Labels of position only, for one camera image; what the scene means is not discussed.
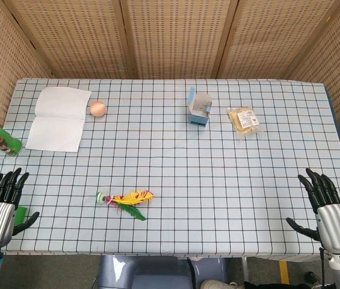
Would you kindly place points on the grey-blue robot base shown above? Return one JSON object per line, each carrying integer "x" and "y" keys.
{"x": 157, "y": 277}

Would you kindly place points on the packaged yellow snack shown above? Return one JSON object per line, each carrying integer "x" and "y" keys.
{"x": 245, "y": 122}

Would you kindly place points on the brown egg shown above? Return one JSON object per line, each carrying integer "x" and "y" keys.
{"x": 98, "y": 109}

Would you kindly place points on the green toy block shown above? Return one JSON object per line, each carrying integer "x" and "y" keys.
{"x": 21, "y": 213}

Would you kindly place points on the open white notebook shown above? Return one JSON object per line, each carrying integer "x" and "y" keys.
{"x": 58, "y": 120}

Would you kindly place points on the metal table leg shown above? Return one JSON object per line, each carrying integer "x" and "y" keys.
{"x": 245, "y": 268}

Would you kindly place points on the colourful feather shuttlecock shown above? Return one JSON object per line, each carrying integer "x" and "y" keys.
{"x": 127, "y": 200}

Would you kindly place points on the blue checked tablecloth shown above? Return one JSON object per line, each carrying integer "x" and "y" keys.
{"x": 169, "y": 168}

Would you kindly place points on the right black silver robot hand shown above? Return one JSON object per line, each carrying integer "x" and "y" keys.
{"x": 335, "y": 225}

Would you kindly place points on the open blue carton box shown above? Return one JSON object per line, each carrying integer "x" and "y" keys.
{"x": 198, "y": 119}

